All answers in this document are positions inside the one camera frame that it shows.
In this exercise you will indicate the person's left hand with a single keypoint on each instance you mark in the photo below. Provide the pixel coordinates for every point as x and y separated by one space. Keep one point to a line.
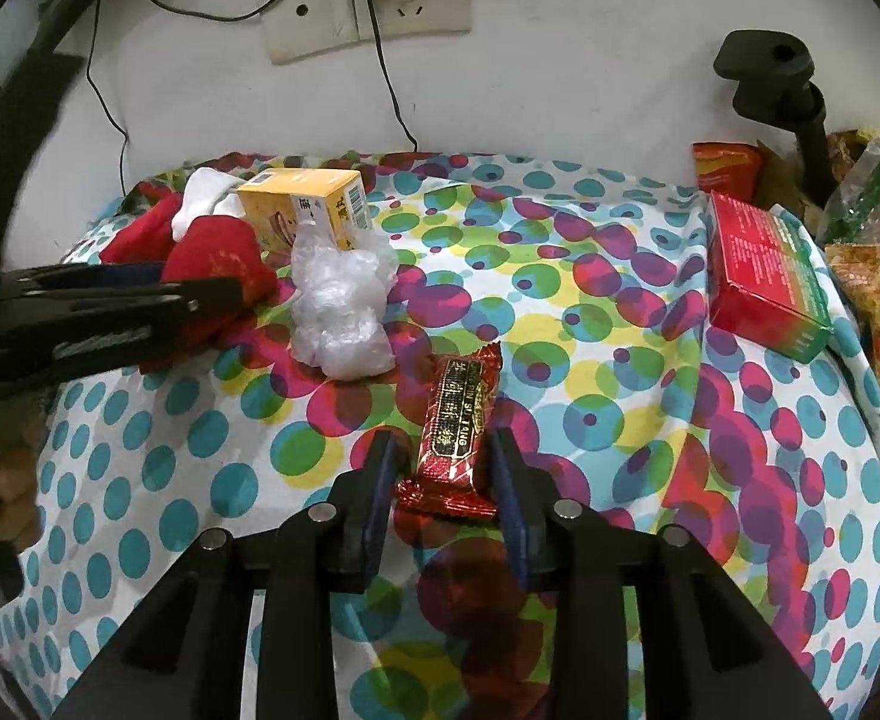
12 495

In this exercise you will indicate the black stand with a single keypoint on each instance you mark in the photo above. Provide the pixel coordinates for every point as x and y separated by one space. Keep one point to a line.
763 64

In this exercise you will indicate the red sock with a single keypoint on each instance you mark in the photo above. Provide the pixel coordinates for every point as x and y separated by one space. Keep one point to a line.
215 255
144 232

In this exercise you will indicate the yellow box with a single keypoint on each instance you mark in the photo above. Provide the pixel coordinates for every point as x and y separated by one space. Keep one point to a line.
297 199

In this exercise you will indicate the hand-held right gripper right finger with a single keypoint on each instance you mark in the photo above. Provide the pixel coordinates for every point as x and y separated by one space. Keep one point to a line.
511 510

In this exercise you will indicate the red snack bar packet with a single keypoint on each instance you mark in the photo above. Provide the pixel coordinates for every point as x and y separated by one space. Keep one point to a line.
451 435

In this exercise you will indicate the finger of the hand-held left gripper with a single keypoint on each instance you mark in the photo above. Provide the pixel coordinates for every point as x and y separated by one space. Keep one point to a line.
147 315
72 277

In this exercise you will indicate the clear plastic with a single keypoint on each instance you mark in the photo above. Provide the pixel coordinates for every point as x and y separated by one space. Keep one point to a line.
339 315

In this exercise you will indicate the orange red snack bag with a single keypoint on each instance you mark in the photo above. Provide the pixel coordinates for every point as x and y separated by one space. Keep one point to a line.
725 165

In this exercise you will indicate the white sock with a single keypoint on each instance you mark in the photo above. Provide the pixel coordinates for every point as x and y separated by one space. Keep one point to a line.
200 199

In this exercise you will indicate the red green box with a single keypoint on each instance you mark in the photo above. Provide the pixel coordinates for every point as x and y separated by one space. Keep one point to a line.
755 270

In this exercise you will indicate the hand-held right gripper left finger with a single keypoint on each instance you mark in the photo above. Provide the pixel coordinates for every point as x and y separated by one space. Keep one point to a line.
380 487

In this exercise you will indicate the white wall socket plate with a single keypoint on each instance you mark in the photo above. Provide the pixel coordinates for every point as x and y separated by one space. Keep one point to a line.
320 22

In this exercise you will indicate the polka dot tablecloth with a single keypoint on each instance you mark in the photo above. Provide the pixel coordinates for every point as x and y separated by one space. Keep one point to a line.
620 390

